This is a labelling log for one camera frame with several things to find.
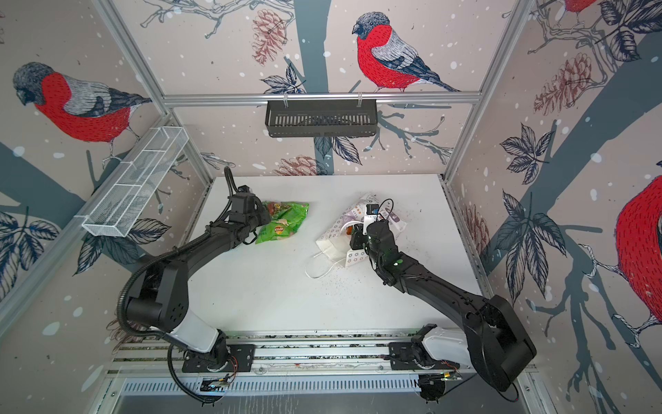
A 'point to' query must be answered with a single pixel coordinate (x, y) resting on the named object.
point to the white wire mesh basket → (116, 210)
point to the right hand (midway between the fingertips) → (355, 221)
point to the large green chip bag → (285, 219)
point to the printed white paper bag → (335, 243)
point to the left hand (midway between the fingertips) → (267, 204)
